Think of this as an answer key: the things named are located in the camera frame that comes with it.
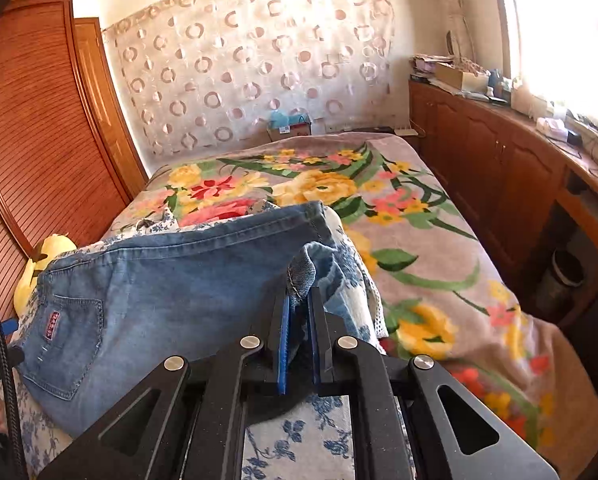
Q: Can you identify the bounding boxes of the yellow plush toy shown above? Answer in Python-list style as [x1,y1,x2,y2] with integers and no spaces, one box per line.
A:
[12,233,78,310]

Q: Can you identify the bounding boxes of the colourful flower blanket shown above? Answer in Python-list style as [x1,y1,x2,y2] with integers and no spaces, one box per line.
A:
[113,131,597,467]

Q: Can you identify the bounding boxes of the bright window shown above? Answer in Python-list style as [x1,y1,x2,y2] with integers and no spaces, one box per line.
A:
[498,0,598,132]

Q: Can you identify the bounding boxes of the white blue-flowered bed sheet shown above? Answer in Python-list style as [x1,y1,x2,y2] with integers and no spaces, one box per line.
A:
[9,205,411,480]

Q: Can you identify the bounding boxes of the circle-patterned sheer curtain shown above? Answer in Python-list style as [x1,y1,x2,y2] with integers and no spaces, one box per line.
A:
[103,0,398,157]

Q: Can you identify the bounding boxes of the pink tissue pack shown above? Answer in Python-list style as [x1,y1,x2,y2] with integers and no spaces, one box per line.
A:
[535,116,570,142]

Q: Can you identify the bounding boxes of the long wooden cabinet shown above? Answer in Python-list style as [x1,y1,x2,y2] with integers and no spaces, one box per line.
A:
[408,79,598,332]

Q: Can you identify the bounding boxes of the dark round bin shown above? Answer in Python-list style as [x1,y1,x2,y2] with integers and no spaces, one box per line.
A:
[535,246,586,312]

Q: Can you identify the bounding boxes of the brown cardboard box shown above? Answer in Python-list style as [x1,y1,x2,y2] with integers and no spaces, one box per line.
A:
[433,62,486,92]

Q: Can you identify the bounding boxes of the wooden room door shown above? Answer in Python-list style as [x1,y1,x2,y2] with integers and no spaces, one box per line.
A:
[72,16,148,202]

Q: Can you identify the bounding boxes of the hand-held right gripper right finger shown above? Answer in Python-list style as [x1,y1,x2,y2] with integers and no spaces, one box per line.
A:
[306,288,560,480]

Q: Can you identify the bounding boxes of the blue denim pants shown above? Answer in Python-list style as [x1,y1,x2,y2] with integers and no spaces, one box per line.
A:
[10,200,353,437]

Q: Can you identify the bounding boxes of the small cardboard box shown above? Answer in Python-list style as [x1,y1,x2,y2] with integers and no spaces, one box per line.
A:
[266,122,313,142]

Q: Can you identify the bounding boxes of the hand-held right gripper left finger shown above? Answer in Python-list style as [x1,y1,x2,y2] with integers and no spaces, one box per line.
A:
[38,292,296,480]

